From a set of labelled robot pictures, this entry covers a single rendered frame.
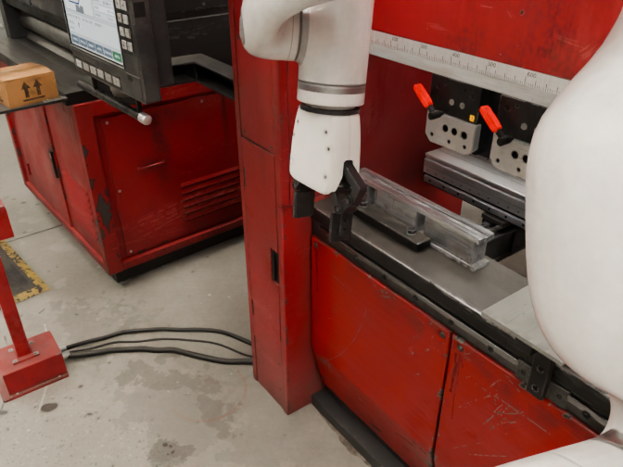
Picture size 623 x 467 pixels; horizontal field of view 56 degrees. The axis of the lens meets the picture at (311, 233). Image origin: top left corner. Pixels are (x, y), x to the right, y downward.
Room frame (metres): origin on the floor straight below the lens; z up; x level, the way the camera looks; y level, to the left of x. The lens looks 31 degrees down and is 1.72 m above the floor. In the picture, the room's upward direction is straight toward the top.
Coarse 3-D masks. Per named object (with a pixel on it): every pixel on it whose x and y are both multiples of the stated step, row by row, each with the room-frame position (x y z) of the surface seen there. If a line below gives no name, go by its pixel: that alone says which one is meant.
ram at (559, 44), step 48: (384, 0) 1.53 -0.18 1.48; (432, 0) 1.40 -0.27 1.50; (480, 0) 1.30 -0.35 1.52; (528, 0) 1.20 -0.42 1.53; (576, 0) 1.12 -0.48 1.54; (384, 48) 1.52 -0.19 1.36; (480, 48) 1.28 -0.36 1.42; (528, 48) 1.19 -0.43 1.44; (576, 48) 1.11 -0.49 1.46; (528, 96) 1.17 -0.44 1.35
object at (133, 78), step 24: (120, 0) 1.48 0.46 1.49; (144, 0) 1.47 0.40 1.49; (120, 24) 1.50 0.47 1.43; (144, 24) 1.47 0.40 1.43; (72, 48) 1.77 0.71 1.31; (144, 48) 1.46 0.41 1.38; (168, 48) 1.53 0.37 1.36; (96, 72) 1.65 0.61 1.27; (120, 72) 1.54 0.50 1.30; (144, 72) 1.45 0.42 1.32; (168, 72) 1.53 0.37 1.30; (144, 96) 1.45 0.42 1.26
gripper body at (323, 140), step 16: (304, 112) 0.71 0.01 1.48; (320, 112) 0.68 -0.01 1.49; (336, 112) 0.67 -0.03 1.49; (352, 112) 0.69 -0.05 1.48; (304, 128) 0.70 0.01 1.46; (320, 128) 0.68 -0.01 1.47; (336, 128) 0.66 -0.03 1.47; (352, 128) 0.67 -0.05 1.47; (304, 144) 0.70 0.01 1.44; (320, 144) 0.67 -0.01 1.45; (336, 144) 0.66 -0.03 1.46; (352, 144) 0.67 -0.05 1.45; (304, 160) 0.69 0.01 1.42; (320, 160) 0.66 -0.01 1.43; (336, 160) 0.65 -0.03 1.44; (352, 160) 0.66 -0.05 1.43; (304, 176) 0.69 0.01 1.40; (320, 176) 0.66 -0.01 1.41; (336, 176) 0.65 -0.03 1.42; (320, 192) 0.65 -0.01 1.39
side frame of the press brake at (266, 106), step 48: (240, 0) 1.69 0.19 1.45; (240, 48) 1.70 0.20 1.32; (240, 96) 1.72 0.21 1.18; (288, 96) 1.57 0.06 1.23; (384, 96) 1.78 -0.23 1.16; (240, 144) 1.73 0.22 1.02; (288, 144) 1.57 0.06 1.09; (384, 144) 1.78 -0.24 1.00; (432, 144) 1.92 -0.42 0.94; (288, 192) 1.56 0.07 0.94; (432, 192) 1.94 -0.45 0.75; (288, 240) 1.56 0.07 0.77; (288, 288) 1.56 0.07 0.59; (288, 336) 1.55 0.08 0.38; (288, 384) 1.55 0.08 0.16
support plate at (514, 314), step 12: (528, 288) 0.99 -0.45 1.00; (504, 300) 0.95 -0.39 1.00; (516, 300) 0.95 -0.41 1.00; (528, 300) 0.95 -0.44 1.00; (492, 312) 0.91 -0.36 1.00; (504, 312) 0.91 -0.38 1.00; (516, 312) 0.91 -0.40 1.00; (528, 312) 0.91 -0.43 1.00; (504, 324) 0.87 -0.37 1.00; (516, 324) 0.87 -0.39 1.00; (528, 324) 0.87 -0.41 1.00; (516, 336) 0.85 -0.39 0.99; (528, 336) 0.84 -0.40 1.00; (540, 336) 0.84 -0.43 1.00; (540, 348) 0.80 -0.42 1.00
